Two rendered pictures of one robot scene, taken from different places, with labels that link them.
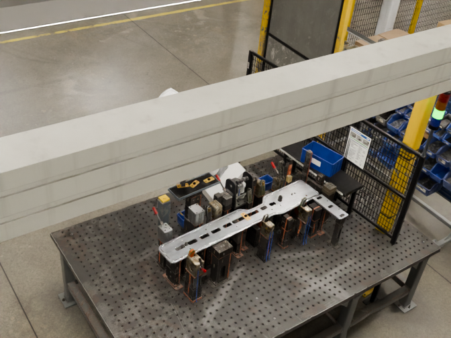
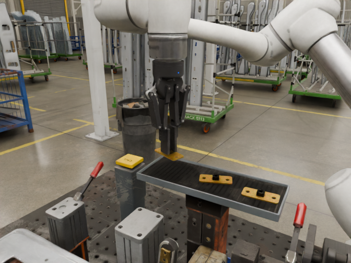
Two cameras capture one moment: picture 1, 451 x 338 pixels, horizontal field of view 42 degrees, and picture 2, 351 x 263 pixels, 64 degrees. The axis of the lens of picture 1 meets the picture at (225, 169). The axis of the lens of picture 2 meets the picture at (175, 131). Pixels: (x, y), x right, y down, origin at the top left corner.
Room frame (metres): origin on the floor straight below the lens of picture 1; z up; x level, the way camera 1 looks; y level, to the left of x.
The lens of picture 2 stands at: (3.07, -0.37, 1.53)
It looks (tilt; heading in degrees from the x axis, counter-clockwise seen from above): 20 degrees down; 72
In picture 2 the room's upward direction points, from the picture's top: straight up
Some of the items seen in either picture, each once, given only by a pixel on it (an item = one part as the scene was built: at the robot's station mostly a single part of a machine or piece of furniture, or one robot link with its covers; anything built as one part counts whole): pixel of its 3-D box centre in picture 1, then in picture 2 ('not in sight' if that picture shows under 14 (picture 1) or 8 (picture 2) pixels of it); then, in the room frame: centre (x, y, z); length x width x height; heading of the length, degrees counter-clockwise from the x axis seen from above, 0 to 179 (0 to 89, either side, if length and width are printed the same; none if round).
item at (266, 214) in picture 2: (194, 186); (209, 181); (3.36, 0.21, 1.16); 0.37 x 0.14 x 0.02; 132
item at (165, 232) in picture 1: (164, 246); (73, 256); (2.99, 0.37, 0.88); 0.11 x 0.10 x 0.36; 42
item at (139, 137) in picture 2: not in sight; (138, 131); (3.65, 2.78, 0.36); 0.54 x 0.50 x 0.73; 38
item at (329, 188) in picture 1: (325, 203); not in sight; (3.66, -0.82, 0.88); 0.08 x 0.08 x 0.36; 42
